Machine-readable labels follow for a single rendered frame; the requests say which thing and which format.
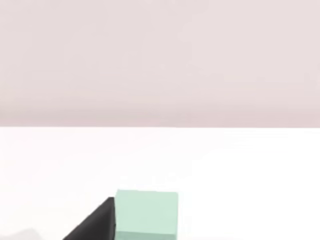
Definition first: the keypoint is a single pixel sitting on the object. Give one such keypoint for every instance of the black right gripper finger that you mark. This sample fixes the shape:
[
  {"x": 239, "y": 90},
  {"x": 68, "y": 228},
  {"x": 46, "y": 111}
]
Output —
[{"x": 97, "y": 225}]

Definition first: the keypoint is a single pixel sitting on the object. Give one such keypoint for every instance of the mint green cube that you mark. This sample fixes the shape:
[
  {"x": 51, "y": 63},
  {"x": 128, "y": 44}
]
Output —
[{"x": 146, "y": 212}]

